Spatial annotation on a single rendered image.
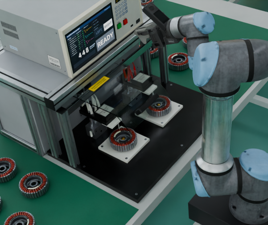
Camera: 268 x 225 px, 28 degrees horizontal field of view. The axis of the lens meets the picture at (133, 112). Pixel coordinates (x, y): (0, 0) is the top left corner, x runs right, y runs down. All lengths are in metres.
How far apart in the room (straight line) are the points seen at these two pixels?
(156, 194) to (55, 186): 0.40
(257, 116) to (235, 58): 2.04
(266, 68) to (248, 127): 1.93
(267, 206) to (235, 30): 1.26
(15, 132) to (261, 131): 1.62
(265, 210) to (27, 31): 1.06
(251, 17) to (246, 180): 1.42
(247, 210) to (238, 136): 1.54
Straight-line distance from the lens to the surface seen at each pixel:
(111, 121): 2.13
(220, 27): 2.88
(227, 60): 1.43
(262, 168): 1.70
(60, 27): 1.91
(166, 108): 2.26
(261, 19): 2.94
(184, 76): 2.54
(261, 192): 1.75
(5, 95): 2.19
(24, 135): 2.28
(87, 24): 1.98
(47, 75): 2.04
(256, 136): 3.32
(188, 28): 1.85
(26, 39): 2.08
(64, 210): 2.03
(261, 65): 1.45
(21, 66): 2.12
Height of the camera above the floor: 2.28
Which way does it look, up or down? 41 degrees down
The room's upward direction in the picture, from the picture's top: 8 degrees counter-clockwise
